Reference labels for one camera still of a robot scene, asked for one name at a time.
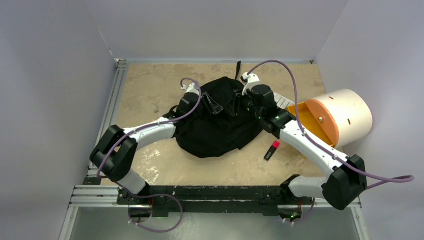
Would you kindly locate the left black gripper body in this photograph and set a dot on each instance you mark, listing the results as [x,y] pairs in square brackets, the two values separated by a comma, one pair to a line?
[204,96]

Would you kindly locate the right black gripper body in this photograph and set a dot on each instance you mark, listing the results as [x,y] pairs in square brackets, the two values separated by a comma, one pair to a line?
[243,104]

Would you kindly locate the black student backpack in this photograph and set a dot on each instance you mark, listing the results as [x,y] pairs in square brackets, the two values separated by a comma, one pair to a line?
[214,136]

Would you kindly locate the pink black highlighter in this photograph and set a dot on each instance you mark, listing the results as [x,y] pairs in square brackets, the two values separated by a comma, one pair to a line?
[273,148]

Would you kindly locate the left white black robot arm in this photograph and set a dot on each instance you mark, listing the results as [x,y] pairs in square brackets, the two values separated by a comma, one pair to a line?
[115,152]

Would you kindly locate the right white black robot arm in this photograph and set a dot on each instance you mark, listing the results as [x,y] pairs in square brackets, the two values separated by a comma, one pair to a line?
[344,178]

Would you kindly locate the small clear cap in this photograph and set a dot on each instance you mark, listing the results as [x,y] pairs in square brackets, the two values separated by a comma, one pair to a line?
[155,108]

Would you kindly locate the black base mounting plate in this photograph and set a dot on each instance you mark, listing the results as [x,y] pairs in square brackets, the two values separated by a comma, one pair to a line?
[268,201]

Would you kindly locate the white cylinder orange drawer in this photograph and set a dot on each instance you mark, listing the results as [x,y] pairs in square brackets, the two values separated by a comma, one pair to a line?
[338,118]

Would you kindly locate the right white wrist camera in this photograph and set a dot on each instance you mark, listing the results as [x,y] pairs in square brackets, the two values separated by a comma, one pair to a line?
[249,80]

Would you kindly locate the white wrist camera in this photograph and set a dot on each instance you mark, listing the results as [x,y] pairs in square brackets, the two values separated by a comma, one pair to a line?
[192,88]
[249,80]

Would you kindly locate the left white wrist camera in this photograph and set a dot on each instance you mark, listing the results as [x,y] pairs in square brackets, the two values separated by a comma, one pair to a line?
[192,88]

